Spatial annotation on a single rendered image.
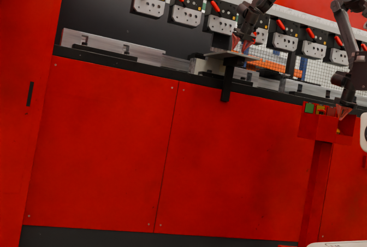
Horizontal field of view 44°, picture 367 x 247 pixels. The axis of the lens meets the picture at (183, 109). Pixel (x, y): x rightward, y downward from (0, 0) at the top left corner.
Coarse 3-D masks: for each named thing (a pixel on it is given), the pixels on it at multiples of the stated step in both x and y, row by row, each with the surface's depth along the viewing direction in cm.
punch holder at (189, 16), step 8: (176, 0) 224; (184, 0) 226; (192, 0) 227; (200, 0) 229; (176, 8) 224; (184, 8) 225; (192, 8) 227; (168, 16) 231; (176, 16) 225; (184, 16) 226; (192, 16) 227; (200, 16) 229; (176, 24) 232; (184, 24) 228; (192, 24) 228
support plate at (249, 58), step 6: (204, 54) 233; (210, 54) 226; (216, 54) 220; (222, 54) 217; (228, 54) 214; (234, 54) 211; (240, 54) 212; (222, 60) 238; (246, 60) 223; (252, 60) 220; (258, 60) 217
